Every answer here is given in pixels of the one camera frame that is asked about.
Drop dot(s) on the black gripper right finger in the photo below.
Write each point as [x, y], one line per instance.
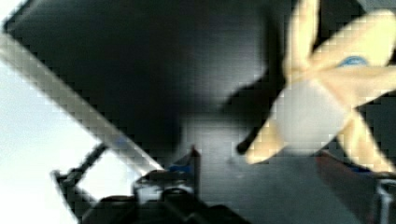
[368, 195]

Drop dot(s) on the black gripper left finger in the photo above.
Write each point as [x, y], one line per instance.
[164, 197]

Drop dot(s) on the yellow plush peeled banana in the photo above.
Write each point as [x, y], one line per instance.
[326, 84]

